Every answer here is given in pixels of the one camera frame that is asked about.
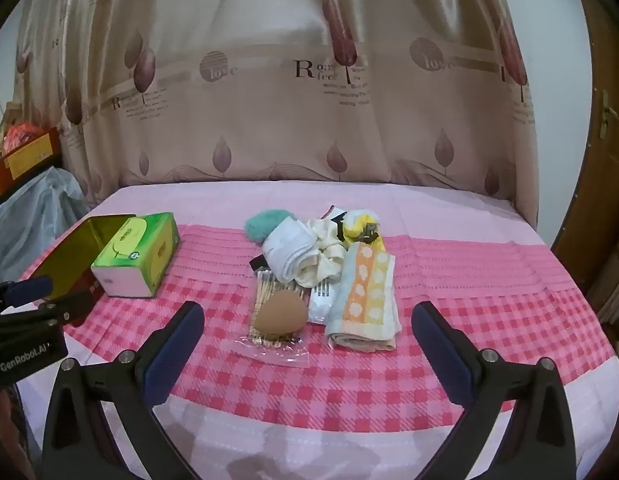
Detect beige makeup sponge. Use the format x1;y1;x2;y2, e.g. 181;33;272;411
256;290;308;337

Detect orange white snack packet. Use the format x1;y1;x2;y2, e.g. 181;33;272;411
324;242;403;353

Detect orange cardboard box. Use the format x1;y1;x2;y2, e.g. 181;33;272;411
0;127;62;186

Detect clear wafer packet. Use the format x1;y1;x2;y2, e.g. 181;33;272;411
229;267;310;368

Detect yellow white sock bundle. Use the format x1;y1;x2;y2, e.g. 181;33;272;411
339;209;387;251

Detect brown wooden door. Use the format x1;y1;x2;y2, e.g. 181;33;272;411
549;0;619;321

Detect gold tin box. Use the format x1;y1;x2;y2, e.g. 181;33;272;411
32;214;137;328

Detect grey plastic bag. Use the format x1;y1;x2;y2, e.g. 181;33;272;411
0;167;90;281

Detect small beige snack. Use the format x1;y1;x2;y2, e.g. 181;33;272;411
294;217;347;288

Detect white wipe packet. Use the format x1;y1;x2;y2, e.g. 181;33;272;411
308;280;340;326

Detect brass door handle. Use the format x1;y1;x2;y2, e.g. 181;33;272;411
600;92;619;136

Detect teal fluffy puff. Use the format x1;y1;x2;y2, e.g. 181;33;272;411
245;210;290;245

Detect red orange bag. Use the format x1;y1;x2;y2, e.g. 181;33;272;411
3;121;47;153

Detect green cardboard box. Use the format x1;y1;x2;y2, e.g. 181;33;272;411
90;212;181;298

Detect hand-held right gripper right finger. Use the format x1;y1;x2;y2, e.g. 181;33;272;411
412;301;576;480

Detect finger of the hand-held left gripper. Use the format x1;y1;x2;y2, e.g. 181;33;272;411
0;289;102;331
0;276;56;313

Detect beige leaf print curtain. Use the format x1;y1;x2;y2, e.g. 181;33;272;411
12;0;540;226

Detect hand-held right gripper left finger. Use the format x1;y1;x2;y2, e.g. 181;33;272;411
42;301;206;480

